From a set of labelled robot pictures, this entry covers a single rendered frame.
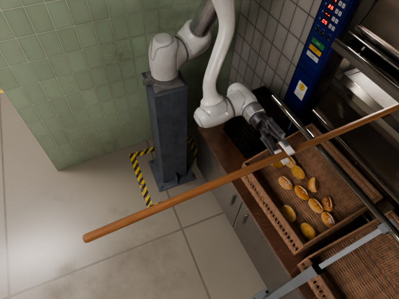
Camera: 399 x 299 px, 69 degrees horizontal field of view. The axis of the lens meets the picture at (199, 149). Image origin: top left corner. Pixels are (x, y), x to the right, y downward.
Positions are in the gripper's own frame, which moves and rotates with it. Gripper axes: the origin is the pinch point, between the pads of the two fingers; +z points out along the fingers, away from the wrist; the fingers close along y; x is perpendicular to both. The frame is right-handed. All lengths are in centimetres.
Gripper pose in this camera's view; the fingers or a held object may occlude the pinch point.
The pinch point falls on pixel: (285, 153)
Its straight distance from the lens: 120.6
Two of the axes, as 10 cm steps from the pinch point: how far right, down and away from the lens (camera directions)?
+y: -0.4, 5.8, 8.1
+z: 4.4, 7.4, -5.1
